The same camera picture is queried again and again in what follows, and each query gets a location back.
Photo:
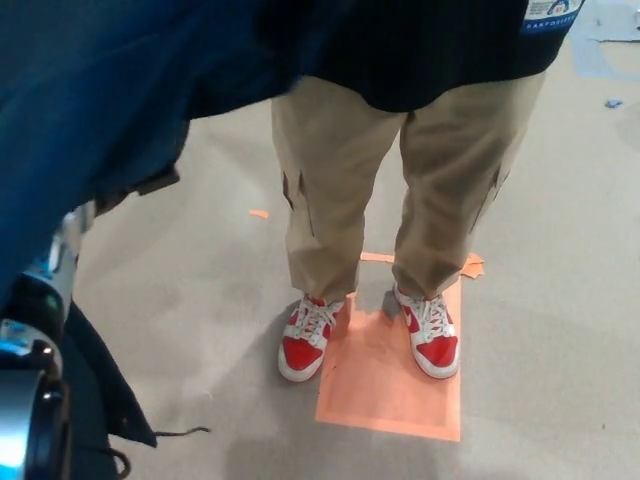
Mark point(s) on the dark navy coat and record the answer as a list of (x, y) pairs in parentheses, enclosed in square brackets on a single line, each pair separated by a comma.
[(75, 90)]

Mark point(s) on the person's beige cargo trousers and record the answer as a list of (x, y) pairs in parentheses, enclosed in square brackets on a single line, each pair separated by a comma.
[(330, 175)]

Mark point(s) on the person's right red white sneaker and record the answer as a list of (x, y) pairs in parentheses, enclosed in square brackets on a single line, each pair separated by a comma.
[(300, 350)]

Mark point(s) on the person's red white sneaker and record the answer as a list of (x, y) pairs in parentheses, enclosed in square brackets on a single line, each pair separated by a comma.
[(300, 350), (437, 345)]

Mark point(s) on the person's left red white sneaker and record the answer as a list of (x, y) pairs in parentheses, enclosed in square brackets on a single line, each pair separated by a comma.
[(437, 345)]

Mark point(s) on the person's black sweater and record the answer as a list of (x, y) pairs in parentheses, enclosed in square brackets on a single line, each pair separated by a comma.
[(400, 50)]

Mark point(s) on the small flat orange tape scrap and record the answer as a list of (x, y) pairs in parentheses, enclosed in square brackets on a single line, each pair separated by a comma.
[(259, 214)]

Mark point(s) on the crumpled orange tape scrap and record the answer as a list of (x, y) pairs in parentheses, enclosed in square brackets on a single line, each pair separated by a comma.
[(475, 266)]

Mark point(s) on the orange rectangular floor marker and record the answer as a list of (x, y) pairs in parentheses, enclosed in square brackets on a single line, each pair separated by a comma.
[(390, 405)]

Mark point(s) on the small blue tape scrap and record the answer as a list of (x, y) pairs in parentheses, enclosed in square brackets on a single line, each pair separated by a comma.
[(613, 104)]

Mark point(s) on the blue floor tape marking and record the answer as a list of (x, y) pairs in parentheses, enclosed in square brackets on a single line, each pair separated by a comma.
[(590, 62)]

